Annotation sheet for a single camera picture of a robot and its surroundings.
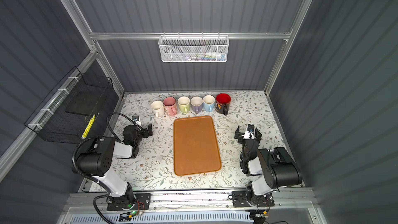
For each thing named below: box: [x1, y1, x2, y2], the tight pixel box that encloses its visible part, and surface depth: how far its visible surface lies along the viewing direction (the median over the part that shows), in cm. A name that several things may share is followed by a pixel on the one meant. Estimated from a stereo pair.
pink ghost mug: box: [162, 96, 178, 117], surface depth 103 cm
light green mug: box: [177, 95, 191, 114], surface depth 104 cm
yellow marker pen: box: [81, 114, 96, 139], surface depth 70 cm
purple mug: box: [190, 95, 204, 115], surface depth 107 cm
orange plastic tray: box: [173, 115, 222, 176], surface depth 93 cm
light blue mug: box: [202, 94, 216, 113], surface depth 105 cm
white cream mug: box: [150, 100, 165, 118], surface depth 102 cm
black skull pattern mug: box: [215, 92, 232, 116], surface depth 105 cm
